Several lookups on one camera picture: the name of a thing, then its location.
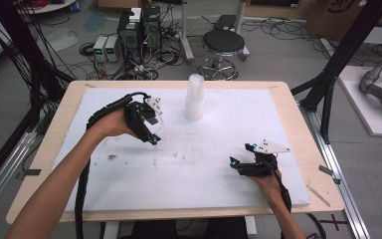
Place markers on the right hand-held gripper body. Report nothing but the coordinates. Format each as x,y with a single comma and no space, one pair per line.
260,170

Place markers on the thin wooden stick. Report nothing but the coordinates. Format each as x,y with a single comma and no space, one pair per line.
318,195

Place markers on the person's dark-clothed legs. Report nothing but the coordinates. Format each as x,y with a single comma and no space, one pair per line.
159,230

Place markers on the white foam mat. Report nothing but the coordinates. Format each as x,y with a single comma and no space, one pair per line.
195,186

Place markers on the grey bench power supply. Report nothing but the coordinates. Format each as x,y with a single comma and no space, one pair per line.
112,48
100,48

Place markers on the aluminium rail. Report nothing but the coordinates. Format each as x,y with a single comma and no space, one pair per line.
3,176
338,172

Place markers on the stack of clear plastic cups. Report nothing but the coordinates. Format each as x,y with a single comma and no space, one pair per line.
194,99

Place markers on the black computer tower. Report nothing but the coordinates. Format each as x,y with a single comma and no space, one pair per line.
129,38
152,30

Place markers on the single transparent cup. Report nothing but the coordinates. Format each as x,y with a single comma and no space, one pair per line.
161,129

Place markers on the small white box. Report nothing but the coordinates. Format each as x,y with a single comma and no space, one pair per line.
135,15

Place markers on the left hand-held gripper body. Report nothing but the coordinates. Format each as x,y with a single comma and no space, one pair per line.
136,116

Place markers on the person's right hand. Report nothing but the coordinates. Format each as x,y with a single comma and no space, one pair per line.
272,186

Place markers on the black tape strip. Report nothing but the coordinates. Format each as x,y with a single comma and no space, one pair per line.
33,172

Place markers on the person's left hand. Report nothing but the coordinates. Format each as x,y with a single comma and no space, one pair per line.
112,126

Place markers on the white floor board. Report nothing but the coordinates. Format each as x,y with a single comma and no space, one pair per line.
361,103

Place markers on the black round stool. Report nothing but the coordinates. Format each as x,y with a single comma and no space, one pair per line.
224,42

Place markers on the grey tape piece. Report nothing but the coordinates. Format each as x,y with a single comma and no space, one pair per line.
326,170

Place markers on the grey metal stand leg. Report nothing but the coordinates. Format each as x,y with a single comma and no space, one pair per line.
242,20
186,36

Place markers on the cardboard box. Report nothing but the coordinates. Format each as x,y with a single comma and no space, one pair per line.
335,18

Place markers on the black tape cross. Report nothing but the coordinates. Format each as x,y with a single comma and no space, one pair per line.
334,221

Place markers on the white round table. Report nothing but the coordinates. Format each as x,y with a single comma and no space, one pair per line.
51,6

